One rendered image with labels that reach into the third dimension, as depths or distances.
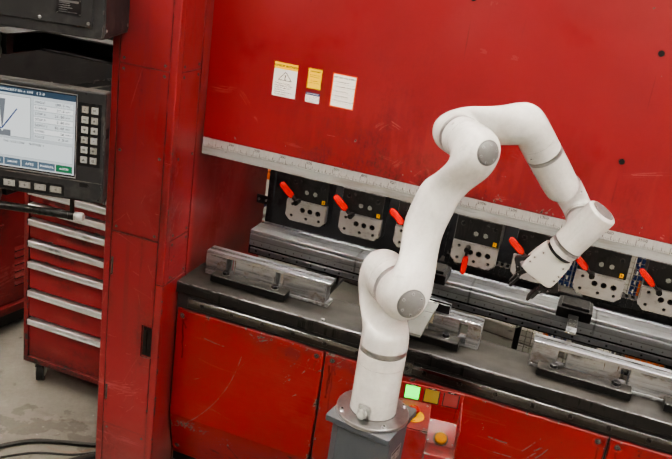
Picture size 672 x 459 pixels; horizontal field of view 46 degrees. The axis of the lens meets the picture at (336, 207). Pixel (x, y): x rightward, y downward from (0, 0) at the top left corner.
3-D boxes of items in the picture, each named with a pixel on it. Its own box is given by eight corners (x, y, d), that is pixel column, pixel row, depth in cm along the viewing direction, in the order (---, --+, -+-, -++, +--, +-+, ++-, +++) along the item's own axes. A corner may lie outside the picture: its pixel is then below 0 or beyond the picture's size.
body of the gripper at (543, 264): (579, 255, 214) (551, 281, 220) (549, 231, 214) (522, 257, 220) (576, 267, 208) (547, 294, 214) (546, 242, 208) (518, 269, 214)
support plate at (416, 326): (366, 322, 255) (366, 319, 255) (388, 292, 279) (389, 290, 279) (419, 337, 250) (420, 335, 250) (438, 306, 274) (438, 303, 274)
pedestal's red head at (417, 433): (387, 457, 245) (396, 407, 239) (393, 428, 260) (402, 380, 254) (451, 472, 242) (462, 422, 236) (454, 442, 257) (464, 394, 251)
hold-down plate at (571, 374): (535, 374, 261) (537, 366, 261) (536, 367, 266) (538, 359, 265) (629, 402, 253) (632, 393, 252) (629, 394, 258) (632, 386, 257)
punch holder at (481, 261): (449, 260, 265) (458, 214, 260) (454, 252, 273) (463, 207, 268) (493, 272, 261) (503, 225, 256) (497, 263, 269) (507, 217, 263)
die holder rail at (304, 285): (204, 272, 301) (206, 249, 298) (212, 267, 307) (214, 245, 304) (327, 307, 288) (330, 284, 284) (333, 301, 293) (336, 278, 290)
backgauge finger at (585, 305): (551, 332, 268) (554, 319, 266) (557, 303, 291) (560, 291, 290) (587, 342, 264) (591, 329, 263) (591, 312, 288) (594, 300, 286)
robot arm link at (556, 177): (520, 136, 205) (566, 220, 219) (528, 170, 192) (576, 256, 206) (553, 121, 202) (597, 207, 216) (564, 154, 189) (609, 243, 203)
